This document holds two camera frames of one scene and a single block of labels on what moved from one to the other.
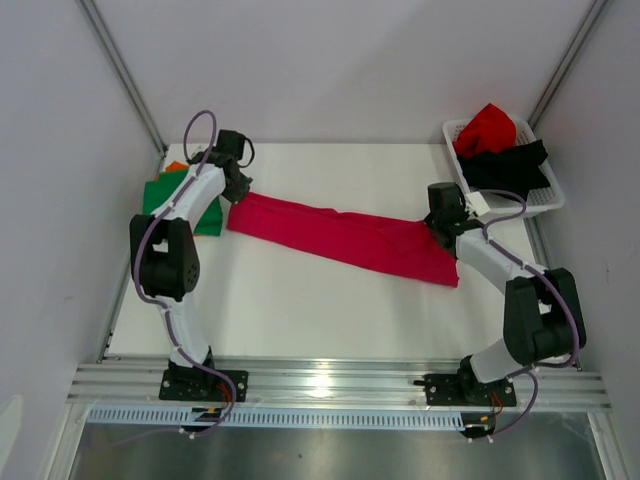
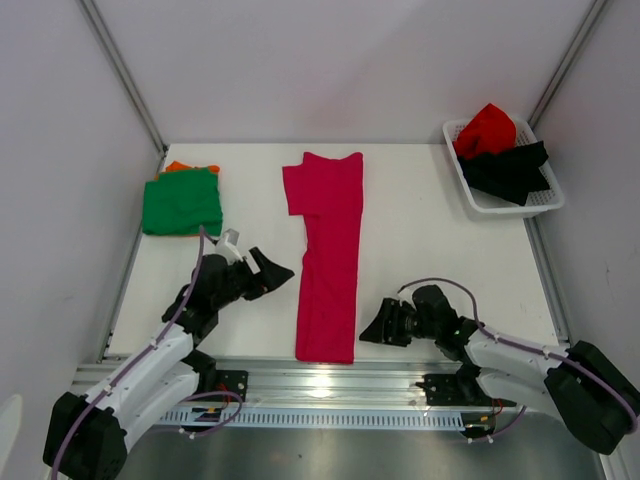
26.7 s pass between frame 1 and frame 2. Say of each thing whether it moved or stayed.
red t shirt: stayed
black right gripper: moved
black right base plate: stayed
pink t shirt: moved
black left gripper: moved
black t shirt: stayed
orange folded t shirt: stayed
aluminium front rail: stayed
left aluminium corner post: stayed
